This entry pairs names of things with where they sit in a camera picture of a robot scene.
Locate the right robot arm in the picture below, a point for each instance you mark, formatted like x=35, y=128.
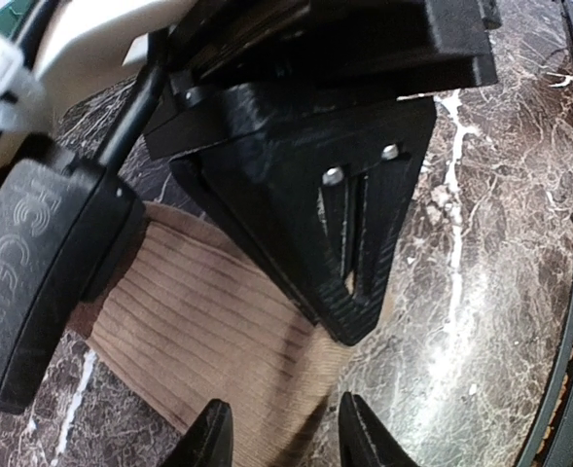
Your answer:
x=69, y=50

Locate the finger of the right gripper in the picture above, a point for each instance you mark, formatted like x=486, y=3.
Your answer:
x=313, y=185

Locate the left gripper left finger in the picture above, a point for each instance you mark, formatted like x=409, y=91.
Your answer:
x=209, y=440

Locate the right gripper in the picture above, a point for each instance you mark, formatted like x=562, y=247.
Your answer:
x=234, y=65

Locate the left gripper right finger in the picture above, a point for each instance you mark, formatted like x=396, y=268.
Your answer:
x=364, y=440

